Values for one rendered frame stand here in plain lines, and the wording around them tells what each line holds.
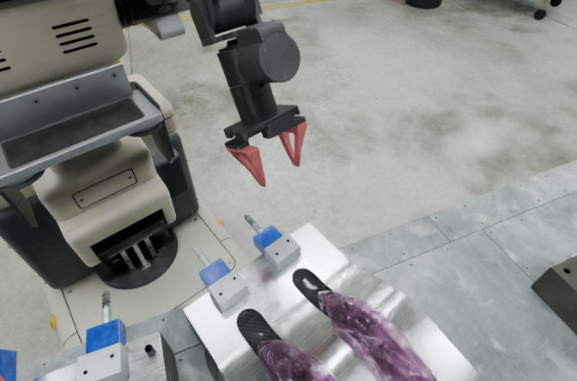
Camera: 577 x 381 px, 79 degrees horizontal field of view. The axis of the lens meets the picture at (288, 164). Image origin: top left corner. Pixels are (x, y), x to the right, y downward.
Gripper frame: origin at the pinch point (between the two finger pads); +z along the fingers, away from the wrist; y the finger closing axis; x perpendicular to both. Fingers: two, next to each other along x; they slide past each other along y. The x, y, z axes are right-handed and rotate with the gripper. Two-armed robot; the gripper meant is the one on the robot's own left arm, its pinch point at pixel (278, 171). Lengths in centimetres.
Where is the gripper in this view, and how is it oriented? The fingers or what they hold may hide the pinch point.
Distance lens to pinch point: 55.4
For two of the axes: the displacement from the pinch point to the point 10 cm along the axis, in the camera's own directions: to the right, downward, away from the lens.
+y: 7.6, -4.5, 4.6
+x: -5.8, -1.6, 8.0
